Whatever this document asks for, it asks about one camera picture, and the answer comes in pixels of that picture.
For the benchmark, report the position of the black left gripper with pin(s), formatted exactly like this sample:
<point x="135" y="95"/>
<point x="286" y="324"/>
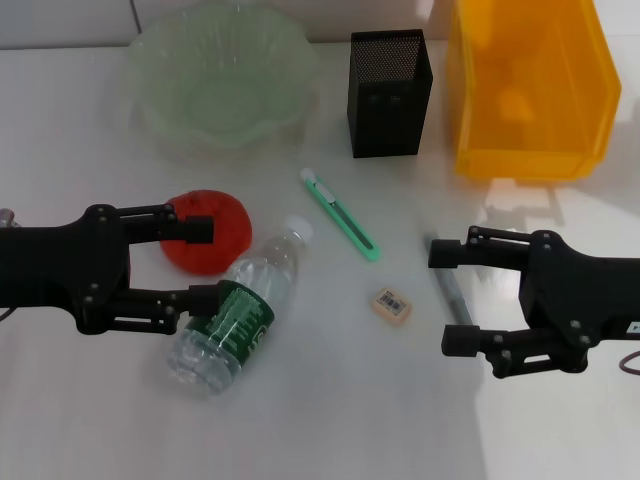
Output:
<point x="45" y="265"/>

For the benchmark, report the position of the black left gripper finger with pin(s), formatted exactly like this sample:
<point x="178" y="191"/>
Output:
<point x="202" y="300"/>

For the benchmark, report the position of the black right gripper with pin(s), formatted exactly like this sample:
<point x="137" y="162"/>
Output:
<point x="575" y="295"/>

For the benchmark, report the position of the grey marker pen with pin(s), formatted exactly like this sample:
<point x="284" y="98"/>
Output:
<point x="457" y="300"/>

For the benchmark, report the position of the red-orange fruit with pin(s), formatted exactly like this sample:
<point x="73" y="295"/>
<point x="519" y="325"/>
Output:
<point x="225" y="250"/>

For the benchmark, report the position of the clear green-label water bottle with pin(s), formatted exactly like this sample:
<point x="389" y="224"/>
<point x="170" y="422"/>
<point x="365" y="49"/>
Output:
<point x="240" y="325"/>

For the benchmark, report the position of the beige eraser with barcode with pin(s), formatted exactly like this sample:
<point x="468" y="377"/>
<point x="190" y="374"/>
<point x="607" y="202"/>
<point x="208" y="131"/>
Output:
<point x="392" y="306"/>

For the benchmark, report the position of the green utility knife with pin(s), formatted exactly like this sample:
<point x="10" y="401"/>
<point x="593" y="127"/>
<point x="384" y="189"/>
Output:
<point x="340" y="215"/>

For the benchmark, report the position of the pale green glass fruit bowl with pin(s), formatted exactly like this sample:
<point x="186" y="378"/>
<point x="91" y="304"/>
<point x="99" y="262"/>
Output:
<point x="220" y="75"/>

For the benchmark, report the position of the black mesh pen holder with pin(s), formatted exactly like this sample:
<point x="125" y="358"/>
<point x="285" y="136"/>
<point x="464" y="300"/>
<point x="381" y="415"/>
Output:
<point x="387" y="100"/>

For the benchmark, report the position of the yellow plastic bin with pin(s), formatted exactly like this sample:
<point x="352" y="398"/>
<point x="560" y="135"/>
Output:
<point x="535" y="75"/>

